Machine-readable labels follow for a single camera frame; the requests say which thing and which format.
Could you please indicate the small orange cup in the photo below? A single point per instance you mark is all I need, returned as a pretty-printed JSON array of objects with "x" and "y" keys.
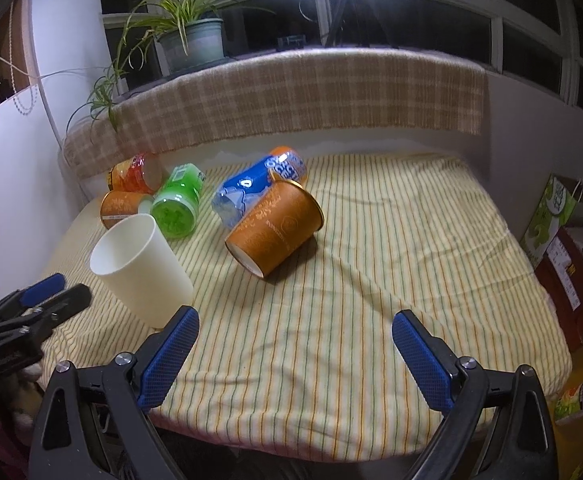
[{"x": 119, "y": 206}]

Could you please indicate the black tripod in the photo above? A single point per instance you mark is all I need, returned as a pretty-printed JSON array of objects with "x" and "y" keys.
[{"x": 344, "y": 10}]

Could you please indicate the white window frame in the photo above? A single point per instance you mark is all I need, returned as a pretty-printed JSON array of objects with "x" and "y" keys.
[{"x": 496, "y": 10}]

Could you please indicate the plaid beige blanket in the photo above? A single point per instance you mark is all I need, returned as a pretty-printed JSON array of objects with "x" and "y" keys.
[{"x": 296, "y": 95}]

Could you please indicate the blue label plastic bottle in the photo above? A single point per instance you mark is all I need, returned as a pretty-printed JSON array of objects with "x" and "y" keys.
[{"x": 251, "y": 180}]

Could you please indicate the white cup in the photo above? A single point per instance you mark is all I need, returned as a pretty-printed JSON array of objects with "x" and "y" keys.
[{"x": 146, "y": 280}]

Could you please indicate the large orange paper cup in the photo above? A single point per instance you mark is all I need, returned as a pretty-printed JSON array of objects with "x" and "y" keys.
[{"x": 276, "y": 230}]

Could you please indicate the striped yellow sheet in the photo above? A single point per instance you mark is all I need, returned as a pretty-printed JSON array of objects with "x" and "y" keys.
[{"x": 346, "y": 285}]

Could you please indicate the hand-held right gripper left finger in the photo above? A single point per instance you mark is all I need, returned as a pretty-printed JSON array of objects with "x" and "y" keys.
[{"x": 169, "y": 355}]

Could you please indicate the green plastic bottle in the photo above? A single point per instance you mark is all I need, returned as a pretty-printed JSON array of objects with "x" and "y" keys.
[{"x": 176, "y": 200}]

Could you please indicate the green cardboard box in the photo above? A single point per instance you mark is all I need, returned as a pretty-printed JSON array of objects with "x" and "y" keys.
[{"x": 546, "y": 220}]

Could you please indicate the small packet on floor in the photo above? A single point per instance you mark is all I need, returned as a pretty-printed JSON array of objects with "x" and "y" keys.
[{"x": 576, "y": 401}]

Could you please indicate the small black device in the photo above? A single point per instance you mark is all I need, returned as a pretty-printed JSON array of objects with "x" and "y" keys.
[{"x": 291, "y": 41}]

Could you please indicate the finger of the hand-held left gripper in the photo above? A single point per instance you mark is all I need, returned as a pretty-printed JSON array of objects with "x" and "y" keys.
[
  {"x": 44, "y": 288},
  {"x": 69, "y": 301}
]

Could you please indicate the red cardboard box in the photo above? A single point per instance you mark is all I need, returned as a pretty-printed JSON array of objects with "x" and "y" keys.
[{"x": 566, "y": 280}]

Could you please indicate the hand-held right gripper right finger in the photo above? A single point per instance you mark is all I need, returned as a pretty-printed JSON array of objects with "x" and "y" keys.
[{"x": 421, "y": 360}]

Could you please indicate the potted spider plant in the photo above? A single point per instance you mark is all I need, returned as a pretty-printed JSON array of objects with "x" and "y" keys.
[{"x": 196, "y": 42}]

